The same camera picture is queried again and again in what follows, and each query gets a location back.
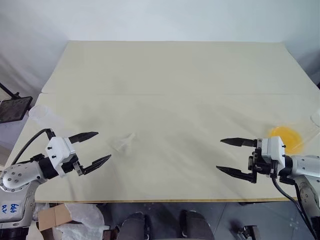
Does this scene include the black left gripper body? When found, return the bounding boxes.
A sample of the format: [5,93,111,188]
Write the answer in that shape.
[61,155,85,178]

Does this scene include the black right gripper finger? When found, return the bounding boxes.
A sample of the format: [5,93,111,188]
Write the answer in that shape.
[215,164,258,185]
[219,137,259,149]

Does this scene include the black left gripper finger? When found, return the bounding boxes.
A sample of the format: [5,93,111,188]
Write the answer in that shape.
[79,154,113,177]
[67,131,99,145]

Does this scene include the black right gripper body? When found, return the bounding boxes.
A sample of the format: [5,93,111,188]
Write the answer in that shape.
[247,138,279,179]

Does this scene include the clear plastic piece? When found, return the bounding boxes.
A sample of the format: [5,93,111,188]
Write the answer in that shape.
[109,132,138,153]

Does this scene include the frosted translucent plastic container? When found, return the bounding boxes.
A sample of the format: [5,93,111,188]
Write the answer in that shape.
[28,104,67,130]

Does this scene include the brown cardboard box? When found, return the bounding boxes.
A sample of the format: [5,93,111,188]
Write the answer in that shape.
[37,203,84,232]

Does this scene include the white plastic bag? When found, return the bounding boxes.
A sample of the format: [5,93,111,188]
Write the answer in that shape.
[51,202,105,240]

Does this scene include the dark metal floor object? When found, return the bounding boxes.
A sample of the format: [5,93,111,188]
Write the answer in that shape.
[236,224,261,240]

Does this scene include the dark rounded shape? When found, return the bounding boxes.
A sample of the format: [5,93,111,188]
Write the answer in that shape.
[121,211,152,240]
[179,209,215,240]

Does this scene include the black tray on stand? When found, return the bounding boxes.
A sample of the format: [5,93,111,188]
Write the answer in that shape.
[0,96,34,125]

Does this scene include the black stand rod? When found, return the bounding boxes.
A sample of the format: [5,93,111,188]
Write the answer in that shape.
[0,82,21,100]

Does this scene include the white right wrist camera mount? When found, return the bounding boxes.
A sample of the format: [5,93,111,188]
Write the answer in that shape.
[260,135,288,168]

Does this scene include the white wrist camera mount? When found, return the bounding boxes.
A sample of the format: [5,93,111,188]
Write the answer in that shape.
[45,136,79,179]
[260,135,288,168]

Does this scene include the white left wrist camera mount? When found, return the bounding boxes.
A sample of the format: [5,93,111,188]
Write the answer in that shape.
[45,136,79,179]

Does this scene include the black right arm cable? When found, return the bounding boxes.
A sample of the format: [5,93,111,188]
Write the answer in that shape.
[270,174,319,240]

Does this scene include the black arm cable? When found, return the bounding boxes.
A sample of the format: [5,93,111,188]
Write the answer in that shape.
[270,174,319,240]
[9,128,56,167]

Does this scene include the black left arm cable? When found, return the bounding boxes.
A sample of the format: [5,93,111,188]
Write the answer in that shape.
[9,128,56,167]

